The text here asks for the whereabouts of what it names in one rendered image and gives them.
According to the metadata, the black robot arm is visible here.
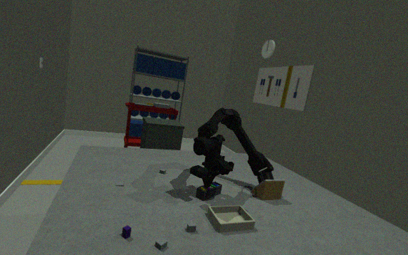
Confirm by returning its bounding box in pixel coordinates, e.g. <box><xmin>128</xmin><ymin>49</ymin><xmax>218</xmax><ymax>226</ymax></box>
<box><xmin>193</xmin><ymin>108</ymin><xmax>274</xmax><ymax>184</ymax></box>

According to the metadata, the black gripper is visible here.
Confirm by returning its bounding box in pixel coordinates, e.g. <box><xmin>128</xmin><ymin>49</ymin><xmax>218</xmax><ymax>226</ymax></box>
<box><xmin>190</xmin><ymin>153</ymin><xmax>222</xmax><ymax>189</ymax></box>

